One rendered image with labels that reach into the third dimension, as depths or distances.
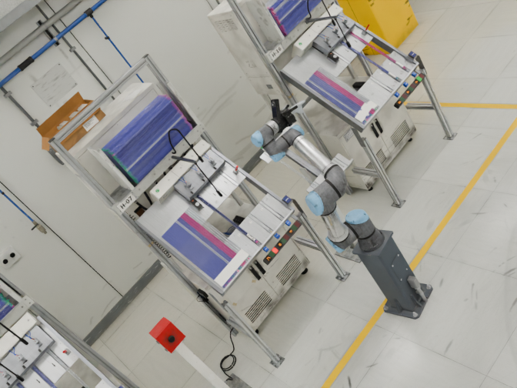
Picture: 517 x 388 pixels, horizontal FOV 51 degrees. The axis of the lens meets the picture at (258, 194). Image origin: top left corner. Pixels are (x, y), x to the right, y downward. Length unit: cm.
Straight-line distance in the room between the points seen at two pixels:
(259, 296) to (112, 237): 170
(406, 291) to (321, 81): 153
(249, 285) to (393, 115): 176
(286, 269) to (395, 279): 95
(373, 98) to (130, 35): 218
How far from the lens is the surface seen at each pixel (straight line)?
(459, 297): 345
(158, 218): 345
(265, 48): 385
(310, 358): 362
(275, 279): 388
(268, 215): 342
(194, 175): 347
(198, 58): 524
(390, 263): 320
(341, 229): 290
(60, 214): 483
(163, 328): 330
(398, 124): 451
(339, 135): 405
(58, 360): 332
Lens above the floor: 264
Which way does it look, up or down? 31 degrees down
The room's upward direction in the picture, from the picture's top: 37 degrees counter-clockwise
